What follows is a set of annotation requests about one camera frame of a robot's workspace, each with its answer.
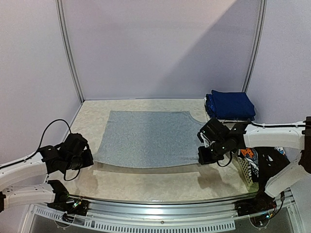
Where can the colourful graphic print garment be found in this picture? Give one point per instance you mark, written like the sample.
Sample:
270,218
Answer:
251,155

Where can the grey tank top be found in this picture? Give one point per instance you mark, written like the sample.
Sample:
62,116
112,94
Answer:
146,139

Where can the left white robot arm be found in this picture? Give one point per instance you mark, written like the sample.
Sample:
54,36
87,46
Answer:
17,171

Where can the white perforated laundry basket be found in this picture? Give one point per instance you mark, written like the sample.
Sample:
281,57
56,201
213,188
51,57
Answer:
249,172

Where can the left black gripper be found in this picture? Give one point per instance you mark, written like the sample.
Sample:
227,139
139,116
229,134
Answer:
89,161

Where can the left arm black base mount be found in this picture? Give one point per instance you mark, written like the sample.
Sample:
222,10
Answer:
63,202

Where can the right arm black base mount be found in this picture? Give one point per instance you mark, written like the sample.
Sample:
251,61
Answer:
261,203

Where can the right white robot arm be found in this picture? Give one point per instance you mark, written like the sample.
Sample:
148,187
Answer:
293,135

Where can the aluminium corner post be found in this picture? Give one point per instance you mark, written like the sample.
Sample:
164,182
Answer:
68,51
256,43

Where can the left aluminium corner post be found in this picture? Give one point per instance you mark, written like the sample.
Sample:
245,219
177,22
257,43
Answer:
68,51

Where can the folded blue garment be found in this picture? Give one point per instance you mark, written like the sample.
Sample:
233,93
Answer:
229,106

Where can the aluminium front rail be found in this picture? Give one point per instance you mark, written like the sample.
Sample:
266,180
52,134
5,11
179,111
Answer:
207,216

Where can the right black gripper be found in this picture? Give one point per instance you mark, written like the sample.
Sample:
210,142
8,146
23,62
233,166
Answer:
204,156

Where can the right aluminium corner post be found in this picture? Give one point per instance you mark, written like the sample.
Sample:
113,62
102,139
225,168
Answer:
256,43

